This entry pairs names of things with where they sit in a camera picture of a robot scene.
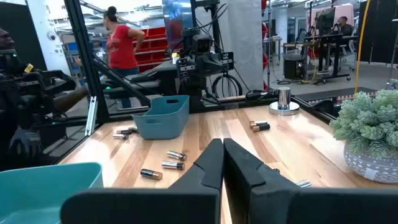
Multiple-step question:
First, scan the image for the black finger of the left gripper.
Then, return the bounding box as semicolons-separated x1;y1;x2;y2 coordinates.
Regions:
207;55;223;77
195;55;209;77

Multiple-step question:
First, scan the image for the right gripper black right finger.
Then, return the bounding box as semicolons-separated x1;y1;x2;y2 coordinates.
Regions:
223;138;398;224

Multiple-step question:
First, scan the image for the person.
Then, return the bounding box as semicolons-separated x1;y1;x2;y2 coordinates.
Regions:
334;16;354;37
0;27;90;160
103;5;146;109

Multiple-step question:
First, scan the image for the dark grey desk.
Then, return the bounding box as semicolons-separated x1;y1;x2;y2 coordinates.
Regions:
102;60;180;102

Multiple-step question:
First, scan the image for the black office desk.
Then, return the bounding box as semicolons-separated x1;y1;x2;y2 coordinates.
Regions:
303;33;359;85

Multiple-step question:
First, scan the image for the green-teal plastic bin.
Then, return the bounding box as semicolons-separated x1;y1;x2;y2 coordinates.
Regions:
0;162;104;224

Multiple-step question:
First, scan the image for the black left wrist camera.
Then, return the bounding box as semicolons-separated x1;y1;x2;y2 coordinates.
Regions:
191;33;214;55

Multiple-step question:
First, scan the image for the green succulent in patterned pot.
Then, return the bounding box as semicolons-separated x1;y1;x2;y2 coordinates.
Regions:
328;89;398;184

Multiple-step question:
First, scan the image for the red storage bin shelf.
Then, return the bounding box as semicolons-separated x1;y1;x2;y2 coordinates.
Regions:
133;26;171;73

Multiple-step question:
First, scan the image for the black computer box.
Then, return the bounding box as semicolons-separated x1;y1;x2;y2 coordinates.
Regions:
283;54;307;80

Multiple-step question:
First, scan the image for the chrome cylinder on round base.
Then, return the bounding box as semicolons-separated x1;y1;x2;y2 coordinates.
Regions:
269;86;300;116

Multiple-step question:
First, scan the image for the grey concrete column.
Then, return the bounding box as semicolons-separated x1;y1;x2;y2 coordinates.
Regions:
226;0;264;91

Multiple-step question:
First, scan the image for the black coiled cable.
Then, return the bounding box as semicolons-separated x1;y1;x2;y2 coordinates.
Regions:
211;73;244;99

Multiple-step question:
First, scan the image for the silver aluminium bracket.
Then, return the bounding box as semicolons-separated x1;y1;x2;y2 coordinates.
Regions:
85;95;98;137

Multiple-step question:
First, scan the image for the blue glossy panel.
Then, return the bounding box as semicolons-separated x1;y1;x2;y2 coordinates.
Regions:
161;0;193;50

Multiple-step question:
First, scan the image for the black computer monitor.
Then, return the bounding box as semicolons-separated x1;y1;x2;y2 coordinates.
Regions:
315;7;336;37

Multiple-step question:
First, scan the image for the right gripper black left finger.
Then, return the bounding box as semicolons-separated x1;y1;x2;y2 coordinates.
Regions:
60;138;225;224

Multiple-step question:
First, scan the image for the black power adapter with cable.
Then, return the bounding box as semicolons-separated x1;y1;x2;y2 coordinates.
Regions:
244;88;278;102

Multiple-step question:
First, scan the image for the blue-teal plastic bin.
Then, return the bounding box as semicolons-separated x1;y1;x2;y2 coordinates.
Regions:
131;95;190;140

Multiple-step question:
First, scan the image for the black partition panel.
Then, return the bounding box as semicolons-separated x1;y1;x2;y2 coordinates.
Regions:
0;1;47;72
357;0;398;65

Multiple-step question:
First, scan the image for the black mat with orange stripes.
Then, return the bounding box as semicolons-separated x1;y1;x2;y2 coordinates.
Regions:
295;86;379;108

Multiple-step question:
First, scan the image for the yellow cable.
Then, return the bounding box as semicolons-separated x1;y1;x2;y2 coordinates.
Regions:
353;0;372;96

